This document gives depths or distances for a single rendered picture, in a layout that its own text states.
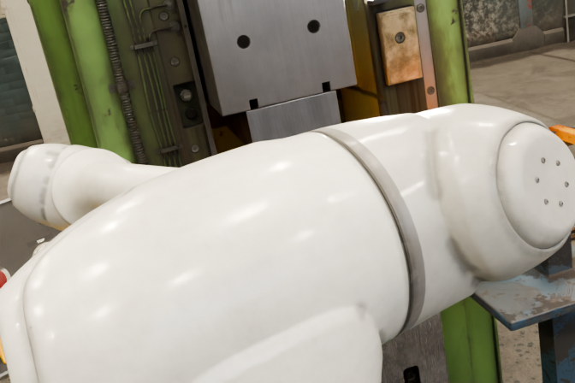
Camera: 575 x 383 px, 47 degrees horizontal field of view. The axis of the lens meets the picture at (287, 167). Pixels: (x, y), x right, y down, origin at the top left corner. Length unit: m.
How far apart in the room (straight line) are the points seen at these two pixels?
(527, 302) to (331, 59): 0.64
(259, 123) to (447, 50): 0.54
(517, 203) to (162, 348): 0.18
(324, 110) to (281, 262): 1.13
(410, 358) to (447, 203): 1.31
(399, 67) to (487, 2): 6.56
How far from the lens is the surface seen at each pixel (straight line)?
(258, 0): 1.37
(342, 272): 0.32
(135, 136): 1.48
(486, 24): 8.15
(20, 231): 1.27
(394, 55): 1.60
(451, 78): 1.71
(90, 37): 1.47
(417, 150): 0.36
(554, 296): 1.49
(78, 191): 0.80
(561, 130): 1.63
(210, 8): 1.35
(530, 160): 0.36
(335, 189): 0.33
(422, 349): 1.65
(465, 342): 1.96
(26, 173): 0.87
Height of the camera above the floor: 1.51
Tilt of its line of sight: 17 degrees down
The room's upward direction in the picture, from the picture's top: 11 degrees counter-clockwise
